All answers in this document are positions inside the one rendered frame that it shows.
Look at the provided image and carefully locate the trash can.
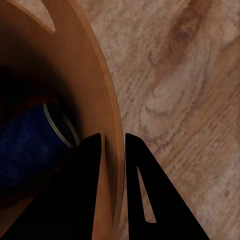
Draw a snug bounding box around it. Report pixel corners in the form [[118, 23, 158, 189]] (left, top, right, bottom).
[[0, 0, 125, 240]]

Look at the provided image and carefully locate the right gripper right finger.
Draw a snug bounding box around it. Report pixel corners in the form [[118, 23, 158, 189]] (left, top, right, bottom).
[[125, 133, 210, 240]]

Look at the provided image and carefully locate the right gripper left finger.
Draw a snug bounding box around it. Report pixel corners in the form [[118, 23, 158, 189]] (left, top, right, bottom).
[[0, 133, 102, 240]]

